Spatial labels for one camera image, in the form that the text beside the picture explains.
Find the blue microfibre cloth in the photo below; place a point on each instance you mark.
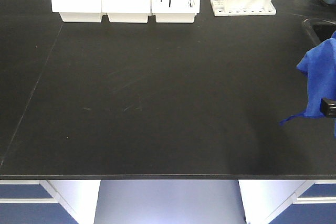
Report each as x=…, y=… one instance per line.
x=318, y=65

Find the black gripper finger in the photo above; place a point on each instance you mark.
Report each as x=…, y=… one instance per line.
x=328, y=107

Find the blue cabinet drawers right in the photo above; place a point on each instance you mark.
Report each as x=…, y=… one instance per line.
x=311, y=203

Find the blue cabinet drawers left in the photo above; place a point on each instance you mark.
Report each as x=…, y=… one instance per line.
x=28, y=201

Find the blue cabinet drawers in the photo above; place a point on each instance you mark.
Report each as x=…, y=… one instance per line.
x=28, y=201
x=311, y=203

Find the black sink basin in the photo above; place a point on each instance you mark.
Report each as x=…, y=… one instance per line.
x=318, y=30

